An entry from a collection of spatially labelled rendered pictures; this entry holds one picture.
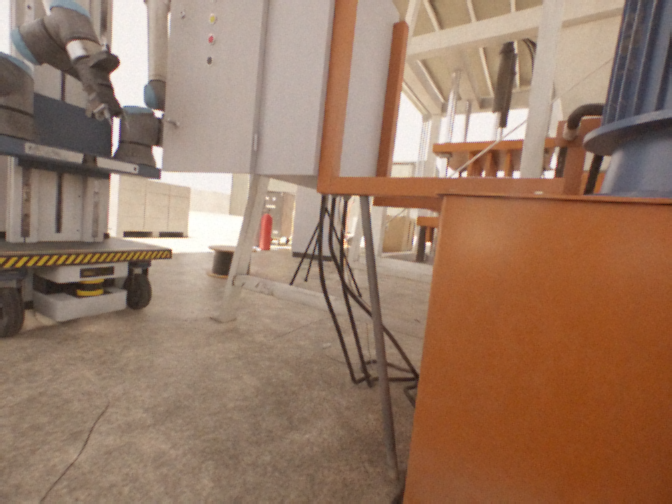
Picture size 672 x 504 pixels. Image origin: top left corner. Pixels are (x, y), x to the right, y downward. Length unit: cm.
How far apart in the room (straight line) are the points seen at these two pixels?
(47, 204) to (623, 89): 191
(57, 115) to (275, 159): 116
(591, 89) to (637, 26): 340
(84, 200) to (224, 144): 106
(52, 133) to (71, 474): 132
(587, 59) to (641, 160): 349
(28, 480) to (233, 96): 95
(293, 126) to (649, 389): 79
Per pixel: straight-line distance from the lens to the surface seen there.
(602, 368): 59
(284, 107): 89
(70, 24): 127
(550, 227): 55
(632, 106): 67
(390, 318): 113
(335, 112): 81
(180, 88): 120
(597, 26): 414
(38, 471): 94
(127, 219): 531
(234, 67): 103
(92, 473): 89
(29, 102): 164
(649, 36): 68
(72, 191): 191
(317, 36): 90
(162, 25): 180
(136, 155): 177
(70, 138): 183
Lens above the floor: 54
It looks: 4 degrees down
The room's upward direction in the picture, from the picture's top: 6 degrees clockwise
